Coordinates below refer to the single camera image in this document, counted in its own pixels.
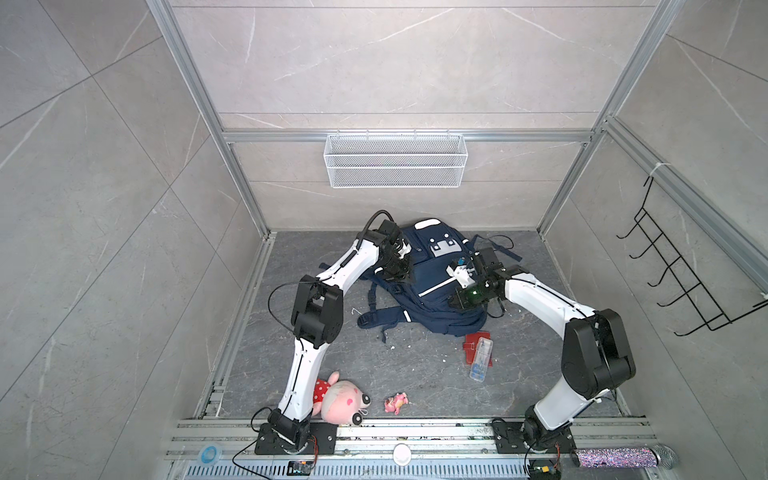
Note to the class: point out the small pink toy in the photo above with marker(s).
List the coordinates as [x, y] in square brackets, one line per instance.
[394, 404]

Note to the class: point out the navy blue student backpack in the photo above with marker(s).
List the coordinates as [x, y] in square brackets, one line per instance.
[423, 299]

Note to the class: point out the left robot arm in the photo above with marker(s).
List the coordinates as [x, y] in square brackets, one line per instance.
[318, 316]

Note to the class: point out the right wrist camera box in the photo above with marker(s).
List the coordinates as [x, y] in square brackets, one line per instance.
[463, 272]

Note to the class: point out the black wire hook rack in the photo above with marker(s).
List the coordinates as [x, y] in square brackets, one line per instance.
[691, 289]

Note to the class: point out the red card box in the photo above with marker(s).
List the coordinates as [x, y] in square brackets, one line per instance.
[470, 345]

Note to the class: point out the pink pig plush toy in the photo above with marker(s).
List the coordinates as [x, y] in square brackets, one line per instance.
[339, 402]

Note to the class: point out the white wire mesh basket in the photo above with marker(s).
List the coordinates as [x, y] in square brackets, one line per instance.
[395, 160]

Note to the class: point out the blue tape roll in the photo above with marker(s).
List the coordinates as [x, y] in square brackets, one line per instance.
[209, 454]

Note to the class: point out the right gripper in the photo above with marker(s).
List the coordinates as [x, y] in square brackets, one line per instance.
[462, 302]

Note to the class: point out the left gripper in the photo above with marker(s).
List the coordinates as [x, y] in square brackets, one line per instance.
[405, 275]

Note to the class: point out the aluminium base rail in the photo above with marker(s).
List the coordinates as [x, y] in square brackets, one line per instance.
[442, 448]

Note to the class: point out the glitter purple tube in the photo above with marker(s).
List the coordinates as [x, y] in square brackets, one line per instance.
[637, 457]

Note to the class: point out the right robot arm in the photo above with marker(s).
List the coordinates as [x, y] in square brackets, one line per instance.
[596, 355]

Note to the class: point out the white round cap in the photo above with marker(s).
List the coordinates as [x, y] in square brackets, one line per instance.
[402, 454]

